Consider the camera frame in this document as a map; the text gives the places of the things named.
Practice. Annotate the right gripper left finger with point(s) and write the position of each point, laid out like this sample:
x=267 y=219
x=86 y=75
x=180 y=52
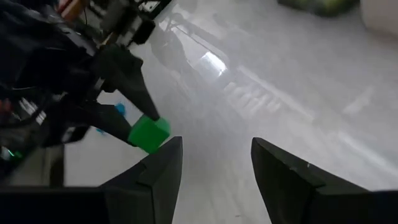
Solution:
x=149 y=193

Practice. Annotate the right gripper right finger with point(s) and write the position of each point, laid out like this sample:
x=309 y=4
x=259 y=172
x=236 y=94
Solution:
x=295 y=199

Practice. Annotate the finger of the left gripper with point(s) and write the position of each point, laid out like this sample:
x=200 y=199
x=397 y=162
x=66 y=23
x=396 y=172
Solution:
x=127 y=77
x=99 y=116

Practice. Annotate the green cube block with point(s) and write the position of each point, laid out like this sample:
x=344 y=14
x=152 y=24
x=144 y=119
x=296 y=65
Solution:
x=149 y=133

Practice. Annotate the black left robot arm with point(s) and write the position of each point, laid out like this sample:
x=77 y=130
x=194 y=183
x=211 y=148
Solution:
x=18 y=18

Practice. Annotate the blue rectangular block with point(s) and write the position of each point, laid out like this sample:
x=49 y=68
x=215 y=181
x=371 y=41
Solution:
x=120 y=109

